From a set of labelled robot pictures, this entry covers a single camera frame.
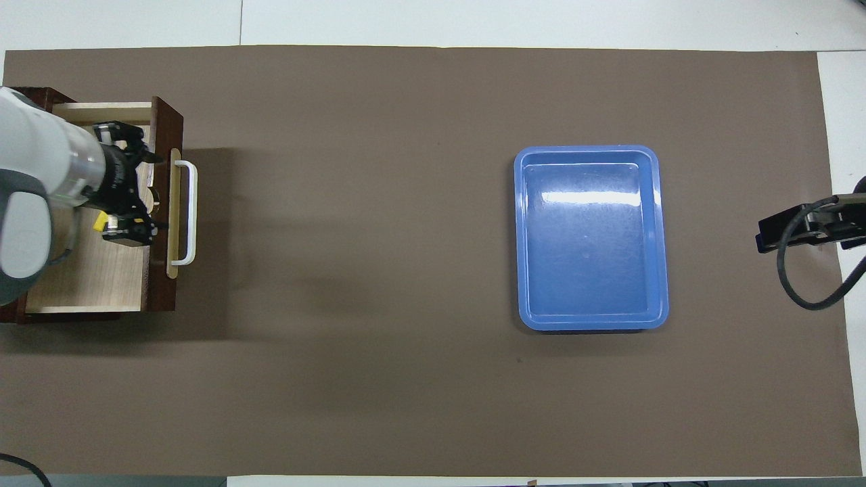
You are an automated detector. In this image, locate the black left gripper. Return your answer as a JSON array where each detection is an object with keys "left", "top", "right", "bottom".
[{"left": 85, "top": 120, "right": 165, "bottom": 248}]

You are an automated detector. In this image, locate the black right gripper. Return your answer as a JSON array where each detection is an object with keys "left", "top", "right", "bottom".
[{"left": 756, "top": 176, "right": 866, "bottom": 255}]

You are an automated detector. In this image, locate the wooden drawer with white handle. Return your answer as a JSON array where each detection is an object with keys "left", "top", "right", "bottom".
[{"left": 24, "top": 96, "right": 198, "bottom": 313}]

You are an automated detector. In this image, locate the blue plastic tray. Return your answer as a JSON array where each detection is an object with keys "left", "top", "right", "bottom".
[{"left": 514, "top": 145, "right": 670, "bottom": 332}]

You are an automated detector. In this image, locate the brown table mat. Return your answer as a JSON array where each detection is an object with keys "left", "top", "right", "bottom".
[{"left": 0, "top": 45, "right": 863, "bottom": 478}]

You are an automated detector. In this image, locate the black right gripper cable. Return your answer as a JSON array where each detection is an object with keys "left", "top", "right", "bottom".
[{"left": 775, "top": 195, "right": 866, "bottom": 311}]

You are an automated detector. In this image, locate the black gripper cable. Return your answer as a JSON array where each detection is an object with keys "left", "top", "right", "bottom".
[
  {"left": 775, "top": 195, "right": 866, "bottom": 311},
  {"left": 46, "top": 206, "right": 76, "bottom": 266}
]

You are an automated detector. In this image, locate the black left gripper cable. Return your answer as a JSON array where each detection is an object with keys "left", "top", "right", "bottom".
[{"left": 46, "top": 206, "right": 76, "bottom": 266}]

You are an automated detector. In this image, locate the black cable arc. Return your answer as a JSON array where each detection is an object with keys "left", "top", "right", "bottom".
[{"left": 0, "top": 453, "right": 53, "bottom": 487}]

